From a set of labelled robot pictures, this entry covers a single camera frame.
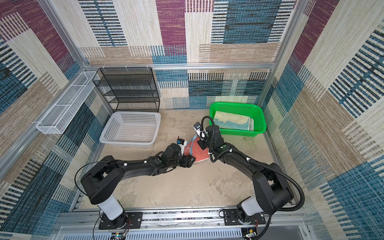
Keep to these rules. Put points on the black wire shelf rack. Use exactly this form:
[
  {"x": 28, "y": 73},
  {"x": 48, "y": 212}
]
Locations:
[{"x": 128, "y": 89}]

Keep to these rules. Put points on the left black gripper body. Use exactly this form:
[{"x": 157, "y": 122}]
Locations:
[{"x": 183, "y": 161}]

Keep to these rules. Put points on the green plastic basket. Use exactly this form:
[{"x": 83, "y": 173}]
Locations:
[{"x": 249, "y": 110}]

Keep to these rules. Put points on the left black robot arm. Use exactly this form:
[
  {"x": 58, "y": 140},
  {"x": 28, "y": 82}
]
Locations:
[{"x": 102, "y": 179}]

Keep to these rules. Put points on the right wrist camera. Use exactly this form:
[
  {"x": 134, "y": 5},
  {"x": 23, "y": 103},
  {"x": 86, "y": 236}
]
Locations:
[{"x": 201, "y": 132}]

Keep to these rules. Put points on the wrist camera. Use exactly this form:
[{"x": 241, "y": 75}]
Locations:
[
  {"x": 201, "y": 132},
  {"x": 181, "y": 142}
]

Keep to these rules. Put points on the white wire mesh tray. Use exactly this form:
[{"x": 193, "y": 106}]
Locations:
[{"x": 57, "y": 119}]

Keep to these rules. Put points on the aluminium front rail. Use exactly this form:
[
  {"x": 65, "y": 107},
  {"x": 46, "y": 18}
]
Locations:
[{"x": 207, "y": 223}]

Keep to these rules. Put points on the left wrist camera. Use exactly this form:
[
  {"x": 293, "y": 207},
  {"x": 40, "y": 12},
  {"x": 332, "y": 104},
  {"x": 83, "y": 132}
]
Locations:
[{"x": 181, "y": 142}]

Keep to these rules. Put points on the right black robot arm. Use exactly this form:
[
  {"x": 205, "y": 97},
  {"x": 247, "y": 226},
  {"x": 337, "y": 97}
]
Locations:
[{"x": 271, "y": 186}]

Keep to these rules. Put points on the pale green teal towel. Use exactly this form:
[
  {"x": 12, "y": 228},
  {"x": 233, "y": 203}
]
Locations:
[{"x": 233, "y": 121}]

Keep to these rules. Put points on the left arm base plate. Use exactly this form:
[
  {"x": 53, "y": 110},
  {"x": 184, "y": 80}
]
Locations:
[{"x": 130, "y": 220}]

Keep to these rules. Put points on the red pink towel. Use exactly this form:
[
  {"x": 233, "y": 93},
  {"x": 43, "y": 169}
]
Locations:
[{"x": 192, "y": 148}]

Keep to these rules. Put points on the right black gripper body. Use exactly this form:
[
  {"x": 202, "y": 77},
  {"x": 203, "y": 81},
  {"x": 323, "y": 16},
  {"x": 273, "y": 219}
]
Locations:
[{"x": 206, "y": 143}]

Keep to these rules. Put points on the white plastic laundry basket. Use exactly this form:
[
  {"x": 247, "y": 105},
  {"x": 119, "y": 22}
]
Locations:
[{"x": 131, "y": 129}]

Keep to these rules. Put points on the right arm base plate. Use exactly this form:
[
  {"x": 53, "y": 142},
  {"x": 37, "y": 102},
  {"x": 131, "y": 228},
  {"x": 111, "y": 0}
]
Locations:
[{"x": 234, "y": 217}]

